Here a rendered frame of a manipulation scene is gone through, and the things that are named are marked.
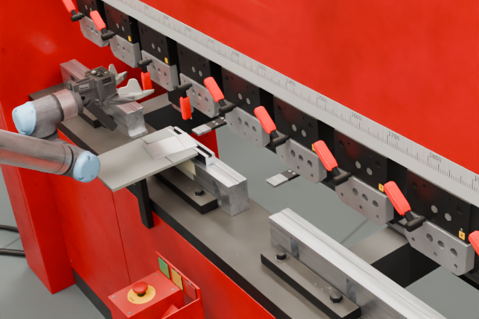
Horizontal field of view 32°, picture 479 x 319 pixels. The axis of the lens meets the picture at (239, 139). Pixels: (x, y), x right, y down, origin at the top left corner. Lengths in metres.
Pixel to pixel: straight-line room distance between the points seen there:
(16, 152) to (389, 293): 0.88
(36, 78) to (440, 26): 1.95
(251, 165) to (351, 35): 2.59
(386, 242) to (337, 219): 1.57
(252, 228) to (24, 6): 1.22
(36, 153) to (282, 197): 2.01
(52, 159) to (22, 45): 1.04
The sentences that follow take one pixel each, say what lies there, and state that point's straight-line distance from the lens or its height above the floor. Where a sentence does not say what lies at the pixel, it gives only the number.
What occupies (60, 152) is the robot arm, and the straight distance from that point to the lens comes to 2.04.
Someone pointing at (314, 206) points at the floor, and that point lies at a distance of 3.76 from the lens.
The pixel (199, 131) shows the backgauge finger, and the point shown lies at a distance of 2.38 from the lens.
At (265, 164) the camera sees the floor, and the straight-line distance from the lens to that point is 4.08.
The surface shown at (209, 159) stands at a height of 0.98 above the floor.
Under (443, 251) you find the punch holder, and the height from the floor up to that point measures 1.21.
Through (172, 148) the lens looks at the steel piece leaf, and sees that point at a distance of 2.32.
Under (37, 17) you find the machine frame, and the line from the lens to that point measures 3.00.
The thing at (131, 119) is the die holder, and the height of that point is 0.93.
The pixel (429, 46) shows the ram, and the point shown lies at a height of 1.60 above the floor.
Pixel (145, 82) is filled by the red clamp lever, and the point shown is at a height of 1.19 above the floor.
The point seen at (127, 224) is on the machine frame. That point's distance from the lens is 2.63.
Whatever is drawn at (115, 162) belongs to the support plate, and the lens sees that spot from 2.31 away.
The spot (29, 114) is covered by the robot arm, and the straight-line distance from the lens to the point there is 2.13.
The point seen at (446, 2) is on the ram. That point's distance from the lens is 1.34.
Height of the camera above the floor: 2.18
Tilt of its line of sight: 31 degrees down
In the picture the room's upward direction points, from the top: 6 degrees counter-clockwise
